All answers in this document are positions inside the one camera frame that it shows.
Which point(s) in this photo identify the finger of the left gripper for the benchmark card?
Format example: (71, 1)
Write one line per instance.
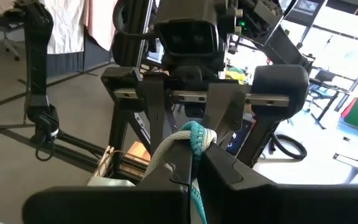
(228, 109)
(155, 105)

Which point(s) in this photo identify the white hanging sheet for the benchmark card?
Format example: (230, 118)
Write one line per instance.
(64, 25)

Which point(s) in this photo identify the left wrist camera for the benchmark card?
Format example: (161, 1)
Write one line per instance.
(186, 39)

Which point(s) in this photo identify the blue office chair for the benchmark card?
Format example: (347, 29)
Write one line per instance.
(322, 91)

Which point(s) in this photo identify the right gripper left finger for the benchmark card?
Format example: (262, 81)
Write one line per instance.
(104, 205)

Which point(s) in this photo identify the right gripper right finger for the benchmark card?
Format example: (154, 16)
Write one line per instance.
(291, 205)

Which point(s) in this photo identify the pink hanging sheet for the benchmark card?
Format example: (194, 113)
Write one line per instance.
(101, 21)

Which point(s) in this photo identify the grey partition panel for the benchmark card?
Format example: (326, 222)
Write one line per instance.
(73, 63)

